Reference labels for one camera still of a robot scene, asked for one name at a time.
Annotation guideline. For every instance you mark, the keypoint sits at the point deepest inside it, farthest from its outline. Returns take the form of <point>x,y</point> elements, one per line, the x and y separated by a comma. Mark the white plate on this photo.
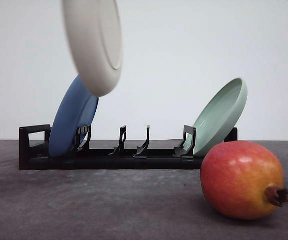
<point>95,34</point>

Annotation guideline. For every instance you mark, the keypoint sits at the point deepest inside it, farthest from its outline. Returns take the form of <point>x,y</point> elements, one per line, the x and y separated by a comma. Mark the red yellow pomegranate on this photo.
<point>242,179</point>

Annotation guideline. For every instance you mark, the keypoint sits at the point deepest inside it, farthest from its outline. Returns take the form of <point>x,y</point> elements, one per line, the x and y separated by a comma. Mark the blue plate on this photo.
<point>76,110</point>

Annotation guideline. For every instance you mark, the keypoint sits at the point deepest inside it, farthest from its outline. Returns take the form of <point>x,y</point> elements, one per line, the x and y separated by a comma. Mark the green plate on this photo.
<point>218,116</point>

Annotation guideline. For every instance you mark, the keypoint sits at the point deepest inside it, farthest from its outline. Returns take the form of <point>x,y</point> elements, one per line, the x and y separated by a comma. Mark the black plate rack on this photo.
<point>34,152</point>

